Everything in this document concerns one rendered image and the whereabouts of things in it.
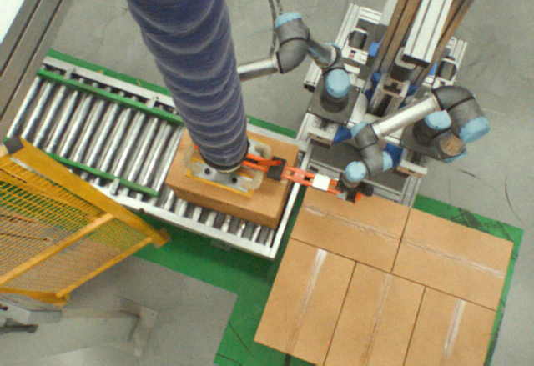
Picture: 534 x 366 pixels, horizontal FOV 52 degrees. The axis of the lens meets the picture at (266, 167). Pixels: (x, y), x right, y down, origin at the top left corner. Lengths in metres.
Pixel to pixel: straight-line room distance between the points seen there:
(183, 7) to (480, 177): 3.07
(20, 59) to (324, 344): 2.57
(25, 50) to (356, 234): 2.58
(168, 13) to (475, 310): 2.51
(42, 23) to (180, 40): 0.57
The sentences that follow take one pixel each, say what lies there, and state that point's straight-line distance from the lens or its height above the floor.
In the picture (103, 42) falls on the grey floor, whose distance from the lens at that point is 4.33.
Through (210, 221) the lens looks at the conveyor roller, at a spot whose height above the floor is 0.55.
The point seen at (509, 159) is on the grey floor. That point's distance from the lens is 4.11.
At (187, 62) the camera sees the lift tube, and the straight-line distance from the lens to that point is 1.44.
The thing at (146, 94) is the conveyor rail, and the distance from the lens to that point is 3.40.
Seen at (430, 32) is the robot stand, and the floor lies 2.03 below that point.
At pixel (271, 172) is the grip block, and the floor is 1.22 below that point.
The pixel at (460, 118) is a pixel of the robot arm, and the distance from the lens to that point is 2.23.
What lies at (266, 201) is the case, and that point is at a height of 0.95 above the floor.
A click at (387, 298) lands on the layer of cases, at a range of 3.16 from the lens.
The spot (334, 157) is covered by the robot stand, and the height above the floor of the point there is 0.21.
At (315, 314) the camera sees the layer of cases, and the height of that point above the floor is 0.54.
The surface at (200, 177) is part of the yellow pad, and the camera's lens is 2.65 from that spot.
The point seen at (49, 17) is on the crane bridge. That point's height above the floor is 2.99.
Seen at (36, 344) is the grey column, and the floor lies 1.48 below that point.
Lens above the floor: 3.64
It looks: 75 degrees down
